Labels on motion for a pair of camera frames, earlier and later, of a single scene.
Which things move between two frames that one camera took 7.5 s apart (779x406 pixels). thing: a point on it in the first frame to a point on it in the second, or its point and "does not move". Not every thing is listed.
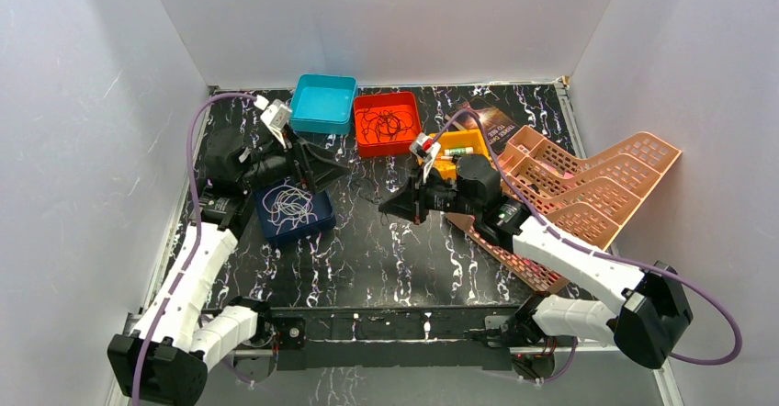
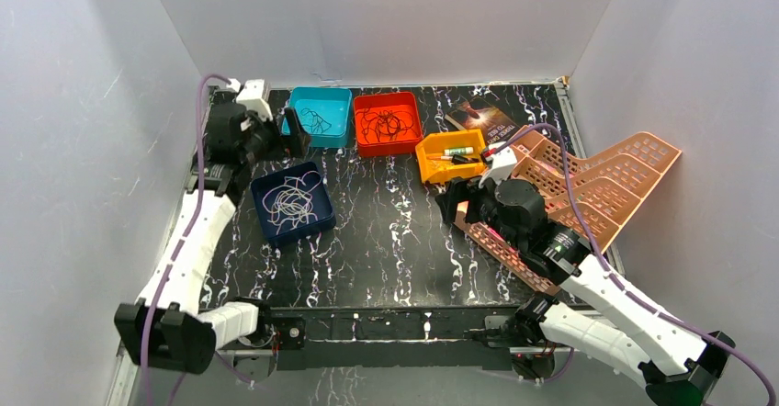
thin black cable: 375,197 to 319,124
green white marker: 459,151 does not move
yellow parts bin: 456,143 does not move
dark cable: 384,122 does not move
